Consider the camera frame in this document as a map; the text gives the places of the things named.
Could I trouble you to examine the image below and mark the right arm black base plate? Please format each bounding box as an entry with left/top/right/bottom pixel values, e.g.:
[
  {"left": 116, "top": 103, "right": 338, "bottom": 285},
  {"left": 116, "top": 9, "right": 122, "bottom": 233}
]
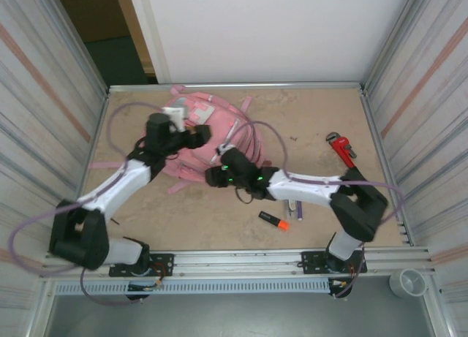
[{"left": 301, "top": 249, "right": 367, "bottom": 276}]

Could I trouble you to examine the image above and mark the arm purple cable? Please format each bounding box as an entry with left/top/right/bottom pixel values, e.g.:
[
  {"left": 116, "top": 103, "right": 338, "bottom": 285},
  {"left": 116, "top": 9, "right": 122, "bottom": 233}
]
[
  {"left": 219, "top": 121, "right": 406, "bottom": 300},
  {"left": 7, "top": 102, "right": 166, "bottom": 307}
]

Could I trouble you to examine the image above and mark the black orange highlighter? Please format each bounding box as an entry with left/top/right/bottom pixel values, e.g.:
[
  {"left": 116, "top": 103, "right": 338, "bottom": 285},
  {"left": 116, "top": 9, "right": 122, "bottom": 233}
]
[{"left": 258, "top": 211, "right": 290, "bottom": 231}]

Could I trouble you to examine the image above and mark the pink backpack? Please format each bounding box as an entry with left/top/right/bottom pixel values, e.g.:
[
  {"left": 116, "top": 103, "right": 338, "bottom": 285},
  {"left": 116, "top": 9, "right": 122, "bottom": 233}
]
[{"left": 89, "top": 84, "right": 270, "bottom": 195}]

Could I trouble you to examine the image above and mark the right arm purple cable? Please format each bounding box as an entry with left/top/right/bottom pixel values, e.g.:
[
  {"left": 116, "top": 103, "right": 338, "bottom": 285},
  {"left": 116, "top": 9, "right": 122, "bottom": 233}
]
[{"left": 219, "top": 121, "right": 406, "bottom": 300}]

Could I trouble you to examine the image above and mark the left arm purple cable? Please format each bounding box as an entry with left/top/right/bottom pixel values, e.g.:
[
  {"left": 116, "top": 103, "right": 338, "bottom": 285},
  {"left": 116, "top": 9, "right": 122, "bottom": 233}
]
[{"left": 7, "top": 102, "right": 166, "bottom": 307}]

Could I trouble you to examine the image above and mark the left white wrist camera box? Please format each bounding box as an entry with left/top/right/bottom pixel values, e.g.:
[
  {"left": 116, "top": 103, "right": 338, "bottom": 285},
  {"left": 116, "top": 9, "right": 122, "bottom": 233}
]
[{"left": 162, "top": 106, "right": 189, "bottom": 132}]

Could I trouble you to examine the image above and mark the red pipe wrench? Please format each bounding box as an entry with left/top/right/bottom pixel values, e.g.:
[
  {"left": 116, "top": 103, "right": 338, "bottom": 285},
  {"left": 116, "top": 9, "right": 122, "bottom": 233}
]
[{"left": 325, "top": 132, "right": 361, "bottom": 173}]

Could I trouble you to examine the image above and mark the aluminium mounting rail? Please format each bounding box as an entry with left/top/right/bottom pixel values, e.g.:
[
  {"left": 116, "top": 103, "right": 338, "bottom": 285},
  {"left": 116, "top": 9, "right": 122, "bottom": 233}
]
[{"left": 39, "top": 246, "right": 438, "bottom": 281}]

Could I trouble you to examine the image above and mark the clear stationery pouch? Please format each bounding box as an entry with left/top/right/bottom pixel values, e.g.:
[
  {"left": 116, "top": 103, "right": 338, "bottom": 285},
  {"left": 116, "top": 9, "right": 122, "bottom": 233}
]
[{"left": 284, "top": 200, "right": 304, "bottom": 221}]

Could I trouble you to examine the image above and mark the aluminium table edge frame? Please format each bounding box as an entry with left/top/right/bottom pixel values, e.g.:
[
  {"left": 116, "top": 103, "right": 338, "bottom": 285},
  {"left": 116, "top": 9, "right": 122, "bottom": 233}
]
[{"left": 64, "top": 81, "right": 416, "bottom": 250}]

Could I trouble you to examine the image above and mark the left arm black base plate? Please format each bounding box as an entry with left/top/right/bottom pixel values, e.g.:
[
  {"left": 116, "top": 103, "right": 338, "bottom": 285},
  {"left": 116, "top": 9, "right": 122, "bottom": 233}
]
[{"left": 109, "top": 253, "right": 175, "bottom": 278}]

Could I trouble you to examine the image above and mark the brown door frame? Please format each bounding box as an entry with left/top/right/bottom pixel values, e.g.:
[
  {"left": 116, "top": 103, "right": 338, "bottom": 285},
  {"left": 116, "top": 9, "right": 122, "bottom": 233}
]
[{"left": 112, "top": 0, "right": 159, "bottom": 84}]

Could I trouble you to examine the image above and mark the grey tape roll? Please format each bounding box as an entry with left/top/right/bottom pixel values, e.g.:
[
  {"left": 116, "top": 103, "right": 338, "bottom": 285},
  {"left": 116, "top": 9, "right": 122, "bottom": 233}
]
[{"left": 389, "top": 268, "right": 427, "bottom": 298}]

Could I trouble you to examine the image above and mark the grey slotted cable duct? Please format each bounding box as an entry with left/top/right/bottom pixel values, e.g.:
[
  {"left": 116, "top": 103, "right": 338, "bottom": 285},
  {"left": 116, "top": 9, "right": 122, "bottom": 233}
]
[{"left": 54, "top": 280, "right": 332, "bottom": 295}]

